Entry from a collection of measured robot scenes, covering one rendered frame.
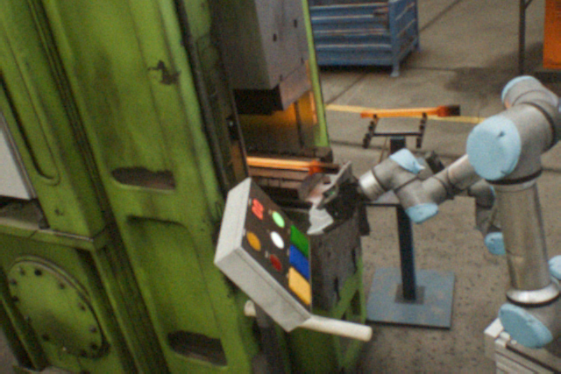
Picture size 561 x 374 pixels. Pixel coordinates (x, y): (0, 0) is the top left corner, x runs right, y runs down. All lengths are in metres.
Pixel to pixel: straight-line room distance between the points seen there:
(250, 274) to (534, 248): 0.64
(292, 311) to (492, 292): 1.68
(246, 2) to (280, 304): 0.86
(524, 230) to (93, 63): 1.32
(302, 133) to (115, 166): 0.76
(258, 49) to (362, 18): 3.99
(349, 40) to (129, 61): 4.21
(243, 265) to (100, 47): 0.83
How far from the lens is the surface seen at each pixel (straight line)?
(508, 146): 1.20
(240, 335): 2.12
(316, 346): 2.44
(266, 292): 1.46
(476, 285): 3.06
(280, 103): 1.87
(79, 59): 1.91
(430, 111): 2.56
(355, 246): 2.43
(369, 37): 5.75
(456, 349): 2.75
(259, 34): 1.76
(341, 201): 1.58
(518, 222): 1.30
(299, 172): 2.08
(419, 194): 1.55
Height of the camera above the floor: 1.97
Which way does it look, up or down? 27 degrees down
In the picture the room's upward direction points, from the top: 11 degrees counter-clockwise
